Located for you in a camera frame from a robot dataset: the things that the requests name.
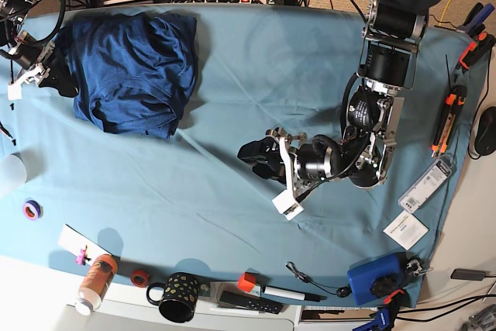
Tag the orange black clamp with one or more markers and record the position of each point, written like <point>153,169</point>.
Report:
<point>477,48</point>

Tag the orange cube block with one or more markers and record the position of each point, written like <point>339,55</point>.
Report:
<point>247,282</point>

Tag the black dotted remote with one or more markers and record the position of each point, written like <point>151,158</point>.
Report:
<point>257,304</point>

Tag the purple tape roll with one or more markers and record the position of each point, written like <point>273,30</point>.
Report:
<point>31,210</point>

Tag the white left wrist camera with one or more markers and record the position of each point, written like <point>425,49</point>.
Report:
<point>286,204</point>

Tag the orange black utility knife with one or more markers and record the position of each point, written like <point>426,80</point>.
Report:
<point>450,111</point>

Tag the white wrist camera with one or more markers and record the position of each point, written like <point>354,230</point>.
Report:
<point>14,92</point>
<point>286,204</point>

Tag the orange tape roll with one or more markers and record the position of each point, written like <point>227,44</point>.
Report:
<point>140,278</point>

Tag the orange bottle white cap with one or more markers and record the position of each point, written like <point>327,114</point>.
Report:
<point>95,284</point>

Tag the clear plastic blister pack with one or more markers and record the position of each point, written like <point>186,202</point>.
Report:
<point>428,183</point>

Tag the black adapter right edge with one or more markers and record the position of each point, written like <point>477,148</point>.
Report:
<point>468,275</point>

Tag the black computer mouse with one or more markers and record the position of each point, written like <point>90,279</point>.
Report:
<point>485,140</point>

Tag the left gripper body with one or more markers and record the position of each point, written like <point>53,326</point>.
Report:
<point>313,163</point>

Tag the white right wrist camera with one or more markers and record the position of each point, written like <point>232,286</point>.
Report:
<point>14,92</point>

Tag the teal table cloth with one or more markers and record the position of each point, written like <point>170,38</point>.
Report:
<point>188,203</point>

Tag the translucent plastic cup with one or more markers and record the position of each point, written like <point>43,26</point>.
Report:
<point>12,174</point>

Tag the blue clamp bottom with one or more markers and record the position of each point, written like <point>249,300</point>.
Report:
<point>386,315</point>

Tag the blue black clamp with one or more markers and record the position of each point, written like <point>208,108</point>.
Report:
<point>477,15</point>

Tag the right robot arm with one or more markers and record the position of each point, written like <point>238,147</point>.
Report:
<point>13,16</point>

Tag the blue box with knob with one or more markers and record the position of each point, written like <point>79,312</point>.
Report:
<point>378,278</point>

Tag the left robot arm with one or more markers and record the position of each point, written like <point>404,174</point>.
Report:
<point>371,109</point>

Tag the pink clip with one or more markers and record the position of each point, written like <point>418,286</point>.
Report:
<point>82,258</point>

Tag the black yellow-dotted mug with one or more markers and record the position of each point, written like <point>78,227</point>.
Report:
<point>179,297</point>

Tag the blue t-shirt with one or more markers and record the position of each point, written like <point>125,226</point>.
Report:
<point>136,74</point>

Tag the black marker pen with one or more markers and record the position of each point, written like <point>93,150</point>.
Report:
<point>294,295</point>

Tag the white paper leaflet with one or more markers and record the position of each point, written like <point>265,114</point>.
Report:
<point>406,230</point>

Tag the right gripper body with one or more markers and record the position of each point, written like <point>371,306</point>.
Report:
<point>36,66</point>

